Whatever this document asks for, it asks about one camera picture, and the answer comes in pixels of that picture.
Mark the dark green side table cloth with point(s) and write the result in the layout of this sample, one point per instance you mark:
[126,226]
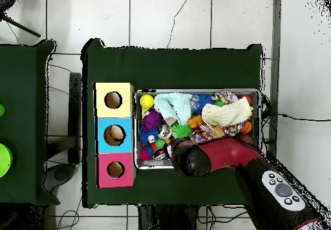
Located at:
[20,111]

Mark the cream yellow cloth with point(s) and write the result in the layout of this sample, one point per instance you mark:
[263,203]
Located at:
[227,113]

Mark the yellow smooth ball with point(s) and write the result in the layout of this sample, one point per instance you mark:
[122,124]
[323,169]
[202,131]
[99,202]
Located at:
[147,101]

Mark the mint green cloth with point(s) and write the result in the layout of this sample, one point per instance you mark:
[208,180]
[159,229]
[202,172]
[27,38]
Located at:
[173,104]

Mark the purple spiky ball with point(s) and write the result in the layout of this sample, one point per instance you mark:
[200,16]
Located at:
[152,119]

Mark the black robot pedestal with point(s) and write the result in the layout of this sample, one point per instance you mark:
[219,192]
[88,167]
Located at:
[168,218]

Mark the small orange basketball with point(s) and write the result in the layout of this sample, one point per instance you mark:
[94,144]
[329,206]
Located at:
[246,127]

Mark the tan foam ball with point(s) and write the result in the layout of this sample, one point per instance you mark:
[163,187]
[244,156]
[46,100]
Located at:
[218,132]

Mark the wooden box with three holes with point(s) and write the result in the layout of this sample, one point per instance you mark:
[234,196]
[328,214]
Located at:
[115,112]

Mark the orange plastic block toy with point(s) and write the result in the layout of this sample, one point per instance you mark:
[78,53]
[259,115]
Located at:
[194,121]

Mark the large bright green cup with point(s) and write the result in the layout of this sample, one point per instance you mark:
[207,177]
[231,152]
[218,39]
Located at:
[4,160]

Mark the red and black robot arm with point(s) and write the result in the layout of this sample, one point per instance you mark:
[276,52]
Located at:
[258,183]

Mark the small bright green object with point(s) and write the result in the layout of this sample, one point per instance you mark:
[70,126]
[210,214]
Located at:
[1,110]

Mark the black tripod leg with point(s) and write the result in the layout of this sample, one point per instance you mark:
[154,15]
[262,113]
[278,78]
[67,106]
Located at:
[23,28]

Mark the shallow metal mesh bin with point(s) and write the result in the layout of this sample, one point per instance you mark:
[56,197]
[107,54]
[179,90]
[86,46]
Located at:
[152,165]

